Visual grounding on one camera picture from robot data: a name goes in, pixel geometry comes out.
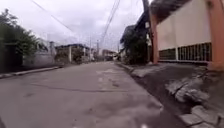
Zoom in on distant building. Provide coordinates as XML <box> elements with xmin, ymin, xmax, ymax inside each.
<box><xmin>98</xmin><ymin>49</ymin><xmax>118</xmax><ymax>62</ymax></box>

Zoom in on dark tree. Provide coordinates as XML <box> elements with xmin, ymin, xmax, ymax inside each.
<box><xmin>121</xmin><ymin>29</ymin><xmax>150</xmax><ymax>66</ymax></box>

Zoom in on low building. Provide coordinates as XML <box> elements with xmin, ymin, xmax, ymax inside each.
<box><xmin>54</xmin><ymin>43</ymin><xmax>92</xmax><ymax>65</ymax></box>

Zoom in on grey concrete road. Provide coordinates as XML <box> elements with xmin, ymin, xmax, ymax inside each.
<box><xmin>0</xmin><ymin>60</ymin><xmax>188</xmax><ymax>128</ymax></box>

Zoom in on dark building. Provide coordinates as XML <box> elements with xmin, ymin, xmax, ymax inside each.
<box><xmin>119</xmin><ymin>9</ymin><xmax>152</xmax><ymax>44</ymax></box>

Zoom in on broken concrete verge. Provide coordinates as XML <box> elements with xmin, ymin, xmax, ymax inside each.
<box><xmin>114</xmin><ymin>61</ymin><xmax>224</xmax><ymax>128</ymax></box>

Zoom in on concrete kerb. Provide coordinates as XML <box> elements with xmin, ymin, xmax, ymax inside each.
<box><xmin>0</xmin><ymin>65</ymin><xmax>63</xmax><ymax>80</ymax></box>

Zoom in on large green tree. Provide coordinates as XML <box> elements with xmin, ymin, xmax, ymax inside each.
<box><xmin>0</xmin><ymin>8</ymin><xmax>40</xmax><ymax>73</ymax></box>

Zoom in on overhead wires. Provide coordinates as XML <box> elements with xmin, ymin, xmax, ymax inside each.
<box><xmin>31</xmin><ymin>0</ymin><xmax>122</xmax><ymax>46</ymax></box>

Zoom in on grey concrete wall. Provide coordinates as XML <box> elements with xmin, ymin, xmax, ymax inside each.
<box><xmin>22</xmin><ymin>41</ymin><xmax>58</xmax><ymax>70</ymax></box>

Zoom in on cream wall with orange pillars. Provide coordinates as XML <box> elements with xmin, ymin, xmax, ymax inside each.
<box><xmin>148</xmin><ymin>0</ymin><xmax>224</xmax><ymax>72</ymax></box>

